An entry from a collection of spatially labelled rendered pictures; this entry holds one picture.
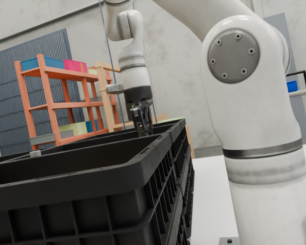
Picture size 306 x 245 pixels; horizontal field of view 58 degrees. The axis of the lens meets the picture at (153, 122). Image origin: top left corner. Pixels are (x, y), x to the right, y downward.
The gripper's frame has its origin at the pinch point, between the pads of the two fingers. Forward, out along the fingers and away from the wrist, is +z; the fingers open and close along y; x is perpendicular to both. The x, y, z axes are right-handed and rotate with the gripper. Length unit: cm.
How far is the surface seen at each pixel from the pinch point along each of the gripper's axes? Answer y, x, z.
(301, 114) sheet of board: 479, -187, 44
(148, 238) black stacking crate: -45.2, -8.3, 6.3
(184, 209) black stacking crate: -14.8, -8.2, 14.6
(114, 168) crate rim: -48.5, -7.5, -1.9
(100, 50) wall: 601, 208, -198
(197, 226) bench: -9.6, -9.7, 20.6
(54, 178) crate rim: -48.6, -1.5, -2.0
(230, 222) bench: -9.5, -17.1, 20.6
